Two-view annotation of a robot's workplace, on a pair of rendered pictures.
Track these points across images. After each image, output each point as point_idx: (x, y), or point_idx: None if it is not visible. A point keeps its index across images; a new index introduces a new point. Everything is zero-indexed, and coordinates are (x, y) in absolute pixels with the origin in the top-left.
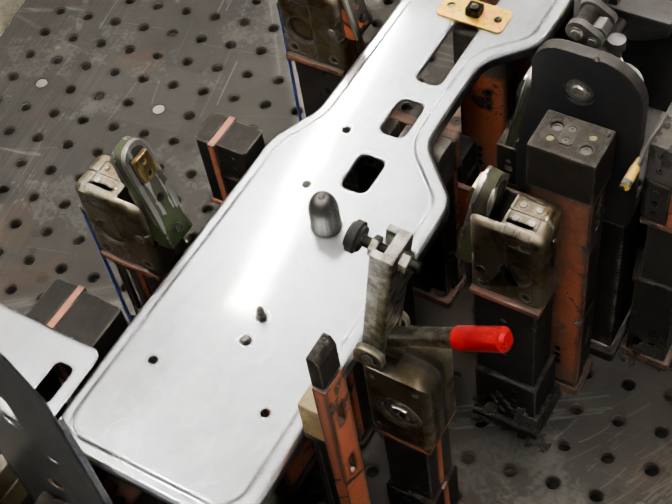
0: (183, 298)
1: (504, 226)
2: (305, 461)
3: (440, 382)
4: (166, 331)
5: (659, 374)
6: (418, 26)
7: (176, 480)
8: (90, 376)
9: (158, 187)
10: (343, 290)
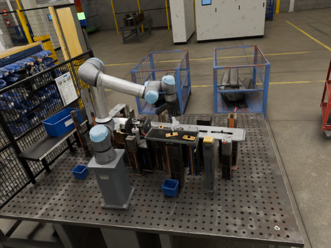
0: (118, 119)
1: (118, 129)
2: (119, 147)
3: None
4: (114, 119)
5: (133, 174)
6: (158, 124)
7: None
8: None
9: (127, 111)
10: (118, 127)
